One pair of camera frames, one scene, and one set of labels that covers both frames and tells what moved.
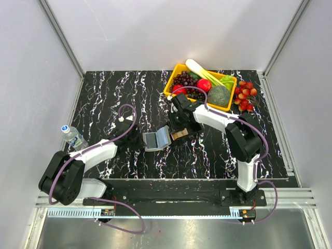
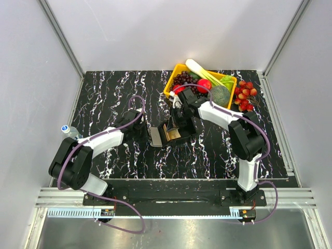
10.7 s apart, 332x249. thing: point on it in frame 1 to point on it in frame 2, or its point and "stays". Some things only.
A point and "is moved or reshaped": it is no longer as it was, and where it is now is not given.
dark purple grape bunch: x=187 y=79 stays
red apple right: x=204 y=84 stays
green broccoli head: x=219 y=95 stays
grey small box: x=154 y=141 is moved or reshaped
